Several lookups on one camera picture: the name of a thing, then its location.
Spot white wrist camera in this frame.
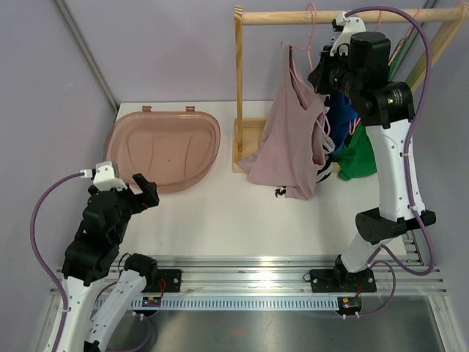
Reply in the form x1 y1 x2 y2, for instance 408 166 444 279
81 161 128 191
330 12 366 57

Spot green tank top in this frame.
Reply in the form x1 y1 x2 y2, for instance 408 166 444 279
333 32 413 180

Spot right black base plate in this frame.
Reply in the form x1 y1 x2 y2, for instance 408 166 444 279
309 268 377 293

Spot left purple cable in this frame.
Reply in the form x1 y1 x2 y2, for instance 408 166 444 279
29 172 89 316

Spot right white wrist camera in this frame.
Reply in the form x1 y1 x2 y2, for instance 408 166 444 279
330 12 366 57

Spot mauve pink tank top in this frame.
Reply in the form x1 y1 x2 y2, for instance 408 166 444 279
237 42 325 200

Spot black white striped tank top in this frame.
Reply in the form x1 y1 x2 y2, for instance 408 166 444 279
275 136 335 199

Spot blue tank top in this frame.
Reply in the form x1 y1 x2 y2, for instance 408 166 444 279
326 93 360 155

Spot white slotted cable duct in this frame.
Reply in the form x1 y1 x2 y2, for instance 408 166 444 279
93 296 340 309

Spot wooden clothes rack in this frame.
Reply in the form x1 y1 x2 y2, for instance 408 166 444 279
232 1 468 173

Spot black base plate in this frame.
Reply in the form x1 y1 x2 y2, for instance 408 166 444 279
309 268 377 293
143 269 182 293

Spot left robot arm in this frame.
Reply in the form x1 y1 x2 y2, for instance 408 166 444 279
57 174 159 351

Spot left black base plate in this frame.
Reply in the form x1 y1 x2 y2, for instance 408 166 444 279
143 269 182 293

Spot pink wire hanger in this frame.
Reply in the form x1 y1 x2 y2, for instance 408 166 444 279
349 11 383 135
388 34 409 67
294 2 330 136

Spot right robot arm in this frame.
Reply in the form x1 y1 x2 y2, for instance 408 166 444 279
308 32 436 290

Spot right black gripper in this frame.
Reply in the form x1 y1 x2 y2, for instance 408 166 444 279
309 45 361 100

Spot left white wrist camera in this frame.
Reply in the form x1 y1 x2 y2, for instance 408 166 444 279
81 161 128 191

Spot aluminium mounting rail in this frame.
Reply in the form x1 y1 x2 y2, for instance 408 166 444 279
49 254 448 296

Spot pink plastic basin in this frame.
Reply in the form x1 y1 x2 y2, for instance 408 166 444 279
106 106 221 194

